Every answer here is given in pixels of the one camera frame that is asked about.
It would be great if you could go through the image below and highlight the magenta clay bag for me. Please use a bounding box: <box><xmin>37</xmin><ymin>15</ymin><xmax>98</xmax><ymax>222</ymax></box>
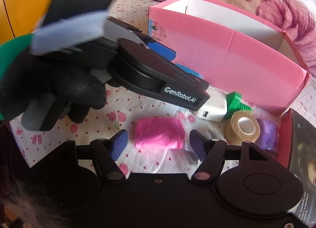
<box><xmin>134</xmin><ymin>117</ymin><xmax>185</xmax><ymax>149</ymax></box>

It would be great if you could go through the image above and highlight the black pink shoe box lid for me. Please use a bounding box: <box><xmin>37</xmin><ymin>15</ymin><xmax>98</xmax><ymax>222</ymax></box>
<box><xmin>276</xmin><ymin>109</ymin><xmax>315</xmax><ymax>226</ymax></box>

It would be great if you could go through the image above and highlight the black gloved hand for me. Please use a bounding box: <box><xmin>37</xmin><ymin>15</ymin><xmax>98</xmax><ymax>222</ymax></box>
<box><xmin>0</xmin><ymin>34</ymin><xmax>107</xmax><ymax>132</ymax></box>

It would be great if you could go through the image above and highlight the tan bandage tape roll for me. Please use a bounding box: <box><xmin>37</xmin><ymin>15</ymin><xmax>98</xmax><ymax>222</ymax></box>
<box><xmin>224</xmin><ymin>111</ymin><xmax>260</xmax><ymax>146</ymax></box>

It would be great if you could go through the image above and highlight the white charger adapter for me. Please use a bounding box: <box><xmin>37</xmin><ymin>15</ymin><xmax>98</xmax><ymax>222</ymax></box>
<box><xmin>194</xmin><ymin>86</ymin><xmax>227</xmax><ymax>123</ymax></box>

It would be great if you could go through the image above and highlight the pink cardboard shoe box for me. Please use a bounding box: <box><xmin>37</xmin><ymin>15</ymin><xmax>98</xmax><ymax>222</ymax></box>
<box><xmin>148</xmin><ymin>0</ymin><xmax>312</xmax><ymax>116</ymax></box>

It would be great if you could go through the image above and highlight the green plastic bolt toy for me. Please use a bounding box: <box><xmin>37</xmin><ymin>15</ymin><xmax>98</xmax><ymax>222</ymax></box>
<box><xmin>224</xmin><ymin>92</ymin><xmax>252</xmax><ymax>119</ymax></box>

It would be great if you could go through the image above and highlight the cherry print bed sheet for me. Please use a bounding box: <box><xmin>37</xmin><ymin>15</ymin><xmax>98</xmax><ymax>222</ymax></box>
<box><xmin>9</xmin><ymin>0</ymin><xmax>316</xmax><ymax>179</ymax></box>

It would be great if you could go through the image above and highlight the light purple clay bag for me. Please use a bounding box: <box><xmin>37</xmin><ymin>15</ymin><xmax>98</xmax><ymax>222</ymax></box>
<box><xmin>256</xmin><ymin>118</ymin><xmax>278</xmax><ymax>154</ymax></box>

